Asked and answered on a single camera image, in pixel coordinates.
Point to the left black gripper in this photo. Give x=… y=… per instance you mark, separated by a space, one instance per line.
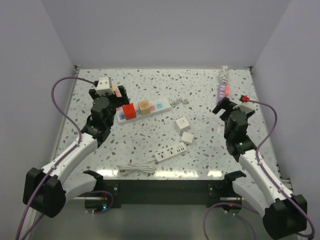
x=121 y=101

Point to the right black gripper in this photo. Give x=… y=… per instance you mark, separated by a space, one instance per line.
x=224 y=104

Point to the white cube socket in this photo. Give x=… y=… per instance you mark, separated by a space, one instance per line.
x=182 y=125

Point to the small white cube adapter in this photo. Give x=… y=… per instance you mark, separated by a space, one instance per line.
x=187 y=138

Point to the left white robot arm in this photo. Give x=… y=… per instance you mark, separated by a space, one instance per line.
x=45 y=189

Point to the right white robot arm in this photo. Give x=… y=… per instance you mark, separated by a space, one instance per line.
x=283 y=213

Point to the pink plug adapter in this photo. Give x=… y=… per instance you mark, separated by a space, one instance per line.
x=227 y=91

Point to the pink triangular power strip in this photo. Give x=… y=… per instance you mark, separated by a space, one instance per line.
x=116 y=91

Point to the purple power strip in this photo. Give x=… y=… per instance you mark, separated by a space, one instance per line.
x=222 y=91

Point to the red cube socket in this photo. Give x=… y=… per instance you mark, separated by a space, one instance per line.
x=129 y=111

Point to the beige dragon cube socket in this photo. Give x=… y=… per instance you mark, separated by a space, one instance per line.
x=144 y=107

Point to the long white power strip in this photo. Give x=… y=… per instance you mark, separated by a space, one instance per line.
x=158 y=106

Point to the white usb power strip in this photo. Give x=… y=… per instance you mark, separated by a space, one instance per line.
x=170 y=152

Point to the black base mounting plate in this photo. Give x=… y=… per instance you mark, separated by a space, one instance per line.
x=168 y=192

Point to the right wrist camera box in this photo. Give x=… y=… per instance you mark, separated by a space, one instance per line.
x=246 y=107

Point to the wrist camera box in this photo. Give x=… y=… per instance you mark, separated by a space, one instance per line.
x=246 y=107
x=104 y=86

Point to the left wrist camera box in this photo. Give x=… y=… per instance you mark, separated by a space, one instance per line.
x=104 y=86

